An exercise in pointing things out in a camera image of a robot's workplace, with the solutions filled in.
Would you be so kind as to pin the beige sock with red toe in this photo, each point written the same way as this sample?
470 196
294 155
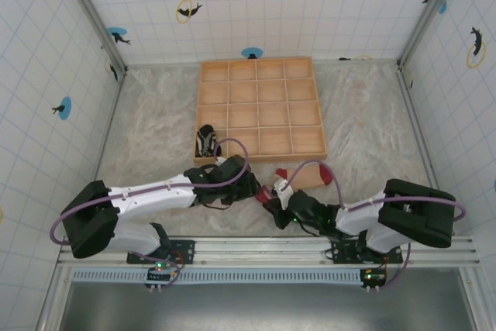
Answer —
306 178

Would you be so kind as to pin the black and white patterned sock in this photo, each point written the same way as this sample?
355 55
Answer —
206 141

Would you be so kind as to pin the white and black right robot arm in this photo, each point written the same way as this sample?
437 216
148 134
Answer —
403 214

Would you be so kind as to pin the wooden compartment tray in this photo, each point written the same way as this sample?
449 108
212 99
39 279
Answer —
267 106

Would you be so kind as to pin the right circuit board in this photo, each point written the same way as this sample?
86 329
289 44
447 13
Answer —
374 276

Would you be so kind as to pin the circuit board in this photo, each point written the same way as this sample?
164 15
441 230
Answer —
159 272
374 276

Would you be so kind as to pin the grey metal panel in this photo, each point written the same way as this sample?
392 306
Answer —
271 307

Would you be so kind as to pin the left circuit board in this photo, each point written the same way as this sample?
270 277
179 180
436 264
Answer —
159 272

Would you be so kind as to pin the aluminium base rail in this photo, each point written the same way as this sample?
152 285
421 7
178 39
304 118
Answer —
263 247

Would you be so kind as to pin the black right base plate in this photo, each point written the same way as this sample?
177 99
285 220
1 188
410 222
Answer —
341 255

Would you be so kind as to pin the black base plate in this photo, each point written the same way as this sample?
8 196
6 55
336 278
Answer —
182 249
341 255

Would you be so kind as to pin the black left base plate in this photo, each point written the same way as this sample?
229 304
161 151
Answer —
182 249

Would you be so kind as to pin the aluminium frame post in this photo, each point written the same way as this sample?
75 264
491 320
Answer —
430 9
93 17

